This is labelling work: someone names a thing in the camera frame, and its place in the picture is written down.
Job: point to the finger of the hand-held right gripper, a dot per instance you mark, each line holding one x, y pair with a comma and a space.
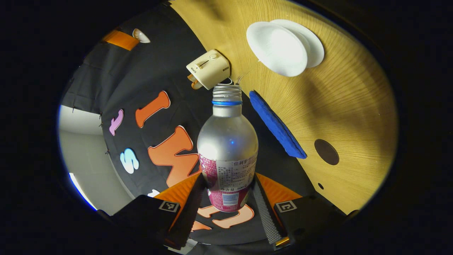
120, 39

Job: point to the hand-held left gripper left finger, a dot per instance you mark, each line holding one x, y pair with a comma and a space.
187, 216

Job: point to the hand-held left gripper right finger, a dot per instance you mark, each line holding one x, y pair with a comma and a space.
267, 216

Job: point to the silver water bottle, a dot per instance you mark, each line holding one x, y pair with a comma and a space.
228, 141

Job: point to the dark round coaster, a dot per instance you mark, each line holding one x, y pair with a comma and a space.
326, 152

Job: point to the white teacup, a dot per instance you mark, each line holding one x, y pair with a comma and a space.
277, 49

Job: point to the toasted bread slice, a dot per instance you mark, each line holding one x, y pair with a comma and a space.
190, 78
195, 85

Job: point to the blue towel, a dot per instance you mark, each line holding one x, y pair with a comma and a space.
277, 127

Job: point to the white toaster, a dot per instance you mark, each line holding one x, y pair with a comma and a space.
208, 69

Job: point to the white saucer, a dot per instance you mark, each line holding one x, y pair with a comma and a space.
315, 46

